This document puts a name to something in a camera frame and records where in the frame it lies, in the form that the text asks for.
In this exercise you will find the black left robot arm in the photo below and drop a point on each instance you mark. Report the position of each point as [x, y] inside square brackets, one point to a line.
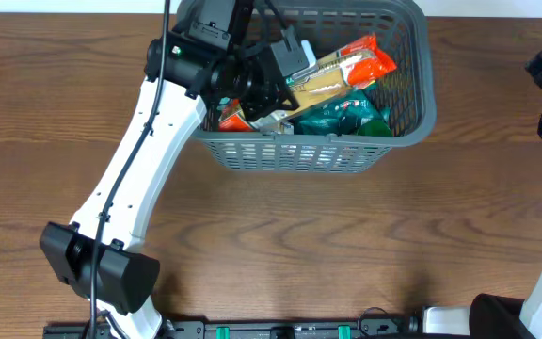
[201, 57]

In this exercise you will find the beige paper pouch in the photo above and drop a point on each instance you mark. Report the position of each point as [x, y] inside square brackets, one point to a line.
[276, 122]

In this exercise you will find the green lid jar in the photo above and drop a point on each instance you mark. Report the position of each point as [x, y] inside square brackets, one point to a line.
[377, 125]

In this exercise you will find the orange spaghetti packet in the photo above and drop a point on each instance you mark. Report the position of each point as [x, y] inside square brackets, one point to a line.
[356, 66]

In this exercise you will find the grey plastic lattice basket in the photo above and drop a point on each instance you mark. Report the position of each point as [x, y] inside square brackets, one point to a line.
[401, 31]

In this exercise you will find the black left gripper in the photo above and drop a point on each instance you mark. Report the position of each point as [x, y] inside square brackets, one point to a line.
[269, 102]

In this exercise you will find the green instant coffee bag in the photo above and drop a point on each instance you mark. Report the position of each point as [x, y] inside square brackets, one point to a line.
[341, 116]

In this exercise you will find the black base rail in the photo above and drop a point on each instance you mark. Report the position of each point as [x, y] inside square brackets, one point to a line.
[252, 329]

